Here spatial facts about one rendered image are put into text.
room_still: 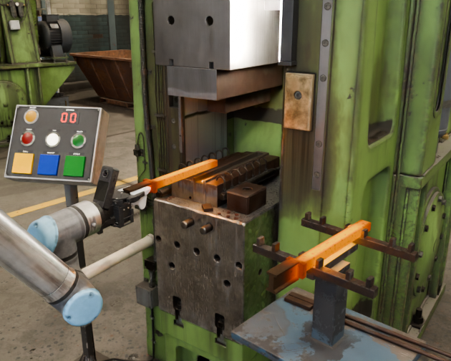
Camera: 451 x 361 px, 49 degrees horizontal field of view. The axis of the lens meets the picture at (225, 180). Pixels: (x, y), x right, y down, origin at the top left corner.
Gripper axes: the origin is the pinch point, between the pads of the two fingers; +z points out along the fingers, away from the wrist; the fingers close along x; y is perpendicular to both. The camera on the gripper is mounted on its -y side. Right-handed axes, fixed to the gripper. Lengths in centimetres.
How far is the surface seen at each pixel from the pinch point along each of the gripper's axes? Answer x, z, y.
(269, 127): -1, 74, -2
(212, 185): 5.8, 25.4, 6.3
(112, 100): -556, 488, 115
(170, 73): -11.3, 26.1, -28.5
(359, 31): 45, 41, -43
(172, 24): -11, 27, -44
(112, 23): -730, 663, -2
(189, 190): -4.2, 25.3, 10.3
